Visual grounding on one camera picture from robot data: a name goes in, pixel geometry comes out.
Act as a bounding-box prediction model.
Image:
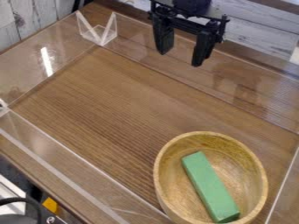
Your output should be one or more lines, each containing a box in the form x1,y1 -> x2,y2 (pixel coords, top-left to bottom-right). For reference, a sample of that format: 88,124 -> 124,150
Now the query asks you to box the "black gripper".
148,0 -> 230,67

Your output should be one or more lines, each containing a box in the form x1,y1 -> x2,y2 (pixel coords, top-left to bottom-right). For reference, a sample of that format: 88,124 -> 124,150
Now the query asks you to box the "green rectangular block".
182,151 -> 241,223

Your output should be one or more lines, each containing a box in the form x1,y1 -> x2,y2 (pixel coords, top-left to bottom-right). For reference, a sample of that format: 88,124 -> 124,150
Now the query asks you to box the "brown wooden bowl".
154,131 -> 269,224

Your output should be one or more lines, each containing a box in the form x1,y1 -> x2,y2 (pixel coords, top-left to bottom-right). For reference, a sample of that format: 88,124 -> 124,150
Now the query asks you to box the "yellow tag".
42,197 -> 59,214

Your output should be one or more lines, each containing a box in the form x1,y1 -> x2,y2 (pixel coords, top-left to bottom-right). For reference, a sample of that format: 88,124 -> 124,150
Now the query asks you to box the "clear acrylic corner bracket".
75,11 -> 118,46

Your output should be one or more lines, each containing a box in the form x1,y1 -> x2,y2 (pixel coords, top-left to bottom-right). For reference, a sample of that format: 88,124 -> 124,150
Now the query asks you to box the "clear acrylic tray wall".
0,99 -> 122,224

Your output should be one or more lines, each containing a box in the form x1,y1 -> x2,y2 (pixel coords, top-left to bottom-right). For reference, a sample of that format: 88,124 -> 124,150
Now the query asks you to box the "black cable bottom left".
0,197 -> 44,224

